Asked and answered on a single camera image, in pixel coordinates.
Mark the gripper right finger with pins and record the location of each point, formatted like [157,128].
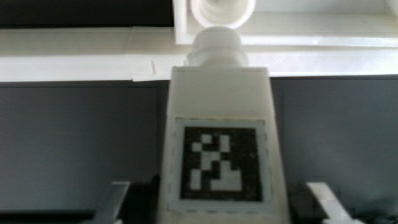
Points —
[338,216]

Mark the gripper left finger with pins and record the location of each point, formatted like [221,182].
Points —
[111,204]

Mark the white table leg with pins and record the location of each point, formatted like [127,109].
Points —
[223,179]

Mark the white square tabletop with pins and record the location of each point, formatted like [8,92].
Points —
[344,23]

